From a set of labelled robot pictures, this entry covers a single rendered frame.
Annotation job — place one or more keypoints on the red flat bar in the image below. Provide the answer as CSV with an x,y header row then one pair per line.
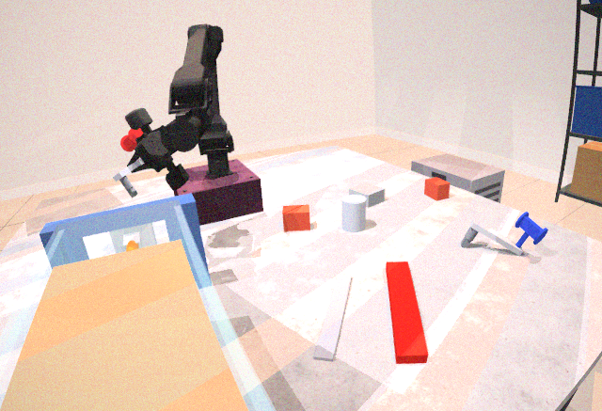
x,y
409,340

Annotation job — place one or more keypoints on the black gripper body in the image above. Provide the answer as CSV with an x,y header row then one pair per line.
x,y
140,118

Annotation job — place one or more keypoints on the grey cylinder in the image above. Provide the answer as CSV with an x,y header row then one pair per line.
x,y
353,213

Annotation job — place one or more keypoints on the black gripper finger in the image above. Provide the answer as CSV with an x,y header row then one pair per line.
x,y
143,166
135,156

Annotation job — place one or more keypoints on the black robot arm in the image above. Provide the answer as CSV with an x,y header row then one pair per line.
x,y
198,121

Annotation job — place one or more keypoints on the white flat bar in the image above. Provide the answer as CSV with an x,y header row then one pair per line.
x,y
331,329

